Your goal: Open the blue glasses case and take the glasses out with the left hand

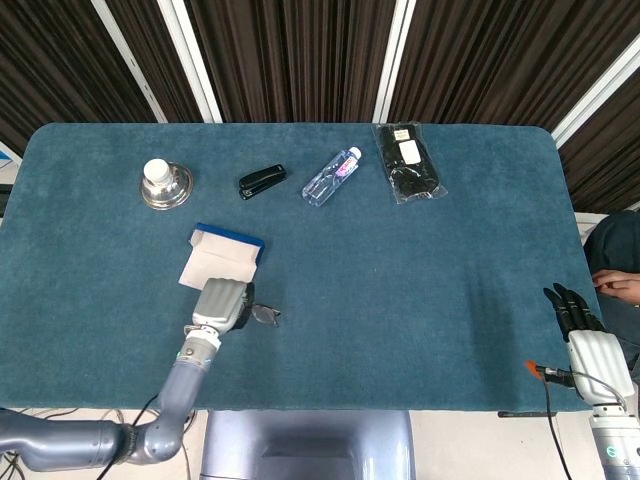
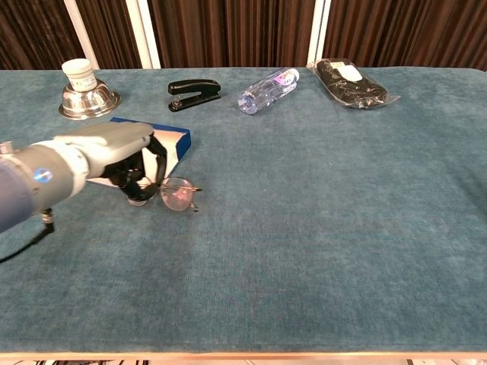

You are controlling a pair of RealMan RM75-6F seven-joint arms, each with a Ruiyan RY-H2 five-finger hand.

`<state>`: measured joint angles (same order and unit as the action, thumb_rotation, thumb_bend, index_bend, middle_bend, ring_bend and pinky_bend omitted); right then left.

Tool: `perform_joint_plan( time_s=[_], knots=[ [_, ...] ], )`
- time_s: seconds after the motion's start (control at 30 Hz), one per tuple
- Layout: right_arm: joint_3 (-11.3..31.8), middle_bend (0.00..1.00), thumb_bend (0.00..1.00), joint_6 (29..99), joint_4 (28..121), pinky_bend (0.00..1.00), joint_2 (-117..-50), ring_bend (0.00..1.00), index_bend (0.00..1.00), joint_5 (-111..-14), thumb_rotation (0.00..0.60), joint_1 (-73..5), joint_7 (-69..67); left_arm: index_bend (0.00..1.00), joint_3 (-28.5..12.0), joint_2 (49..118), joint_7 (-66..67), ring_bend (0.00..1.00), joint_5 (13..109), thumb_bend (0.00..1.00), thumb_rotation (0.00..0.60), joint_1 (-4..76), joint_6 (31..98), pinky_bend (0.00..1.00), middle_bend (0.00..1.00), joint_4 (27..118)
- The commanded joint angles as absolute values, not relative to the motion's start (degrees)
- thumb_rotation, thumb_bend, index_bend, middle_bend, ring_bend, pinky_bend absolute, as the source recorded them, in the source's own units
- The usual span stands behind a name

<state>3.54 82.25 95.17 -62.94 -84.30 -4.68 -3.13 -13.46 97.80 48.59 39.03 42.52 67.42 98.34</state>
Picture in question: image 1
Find small white capped bottle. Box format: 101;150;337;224
143;158;171;187

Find grey hand cable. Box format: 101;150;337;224
569;370;629;404

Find black stapler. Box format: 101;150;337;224
238;163;289;202

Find eyeglasses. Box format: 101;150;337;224
247;302;282;329

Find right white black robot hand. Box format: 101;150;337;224
543;282;635;405

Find clear plastic water bottle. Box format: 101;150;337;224
301;145;363;208

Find black socks in plastic bag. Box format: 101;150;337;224
373;122;448;205

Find teal table mat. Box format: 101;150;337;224
0;122;601;412

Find blue printed glasses case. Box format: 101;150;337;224
178;222;266;290

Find white frame post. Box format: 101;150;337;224
372;0;417;124
91;0;169;124
157;0;224;124
551;34;640;149

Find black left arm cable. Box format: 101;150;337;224
94;393;162;480

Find stainless steel bowl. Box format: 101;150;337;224
139;162;194;211

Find person bare hand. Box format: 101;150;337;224
592;268;640;302

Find black floor cables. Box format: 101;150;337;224
0;407;81;480

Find blue white sign board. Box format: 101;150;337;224
0;142;24;174

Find person in dark clothes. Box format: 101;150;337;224
582;210;640;382

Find blue-grey robot torso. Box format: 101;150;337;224
198;409;417;480

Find black cable with orange connector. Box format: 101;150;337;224
523;359;574;480

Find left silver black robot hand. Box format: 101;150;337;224
191;278;256;335

